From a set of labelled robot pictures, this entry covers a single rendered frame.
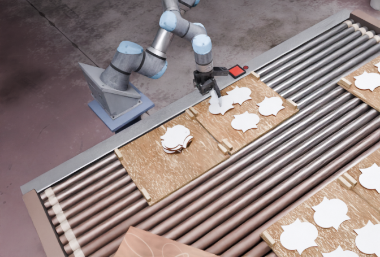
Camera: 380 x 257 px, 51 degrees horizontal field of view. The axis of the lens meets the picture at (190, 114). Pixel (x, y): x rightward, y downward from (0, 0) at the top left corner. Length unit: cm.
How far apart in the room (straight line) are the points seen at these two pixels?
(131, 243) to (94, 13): 354
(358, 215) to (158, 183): 80
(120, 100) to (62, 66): 208
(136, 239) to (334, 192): 79
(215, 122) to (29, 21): 343
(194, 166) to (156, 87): 185
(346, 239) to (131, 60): 123
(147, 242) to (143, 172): 39
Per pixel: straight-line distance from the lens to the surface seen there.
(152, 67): 203
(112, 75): 201
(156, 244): 148
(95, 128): 334
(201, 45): 162
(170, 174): 174
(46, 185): 192
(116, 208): 173
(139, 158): 182
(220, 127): 187
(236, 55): 373
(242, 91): 201
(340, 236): 161
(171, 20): 165
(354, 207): 168
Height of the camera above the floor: 235
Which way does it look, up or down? 47 degrees down
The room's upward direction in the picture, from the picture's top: 10 degrees counter-clockwise
